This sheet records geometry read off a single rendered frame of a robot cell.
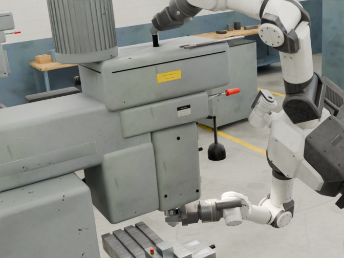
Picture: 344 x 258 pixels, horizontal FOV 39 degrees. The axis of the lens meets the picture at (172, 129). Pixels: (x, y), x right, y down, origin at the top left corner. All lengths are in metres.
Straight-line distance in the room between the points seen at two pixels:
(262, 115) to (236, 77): 4.73
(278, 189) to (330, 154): 0.45
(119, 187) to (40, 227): 0.31
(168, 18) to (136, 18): 7.27
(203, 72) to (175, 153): 0.30
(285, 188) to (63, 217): 0.94
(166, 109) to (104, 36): 0.32
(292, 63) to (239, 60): 5.06
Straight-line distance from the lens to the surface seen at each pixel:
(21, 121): 1.47
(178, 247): 2.11
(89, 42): 1.49
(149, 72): 1.54
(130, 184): 1.62
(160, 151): 1.66
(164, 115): 1.61
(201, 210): 1.86
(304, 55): 1.42
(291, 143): 1.61
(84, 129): 1.51
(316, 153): 1.61
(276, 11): 1.36
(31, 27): 8.23
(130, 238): 2.46
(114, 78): 1.49
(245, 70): 6.58
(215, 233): 4.16
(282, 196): 2.03
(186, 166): 1.73
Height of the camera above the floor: 2.15
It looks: 19 degrees down
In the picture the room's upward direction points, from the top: 5 degrees counter-clockwise
